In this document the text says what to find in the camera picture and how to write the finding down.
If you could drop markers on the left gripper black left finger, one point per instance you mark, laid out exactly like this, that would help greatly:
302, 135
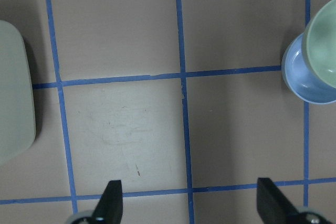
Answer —
110, 206

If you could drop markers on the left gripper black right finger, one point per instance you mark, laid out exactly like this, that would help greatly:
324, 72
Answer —
272, 205

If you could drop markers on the blue bowl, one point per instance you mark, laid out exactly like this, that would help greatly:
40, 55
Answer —
300, 80

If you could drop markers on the green bowl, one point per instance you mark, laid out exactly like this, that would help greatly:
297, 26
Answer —
318, 44

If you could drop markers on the cream and chrome toaster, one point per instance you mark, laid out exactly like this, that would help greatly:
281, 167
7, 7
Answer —
18, 125

